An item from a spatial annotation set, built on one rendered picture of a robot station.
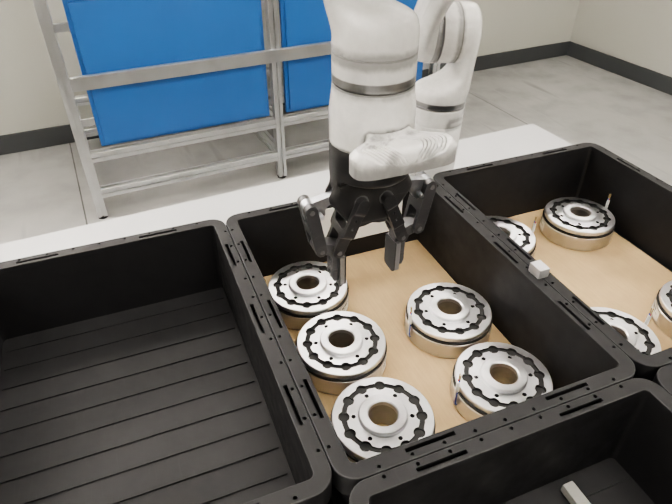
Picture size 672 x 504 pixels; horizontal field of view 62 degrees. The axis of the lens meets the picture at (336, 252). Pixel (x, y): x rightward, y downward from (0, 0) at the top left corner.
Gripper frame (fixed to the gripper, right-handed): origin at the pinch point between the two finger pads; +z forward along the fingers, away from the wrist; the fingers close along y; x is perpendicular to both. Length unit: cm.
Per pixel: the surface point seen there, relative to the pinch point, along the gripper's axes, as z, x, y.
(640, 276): 13.6, 1.7, -41.6
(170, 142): 69, -184, 4
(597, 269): 13.6, -1.7, -37.2
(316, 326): 10.5, -3.0, 4.6
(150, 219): 27, -60, 20
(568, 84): 100, -238, -261
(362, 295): 13.5, -9.1, -4.1
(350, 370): 10.2, 4.8, 3.6
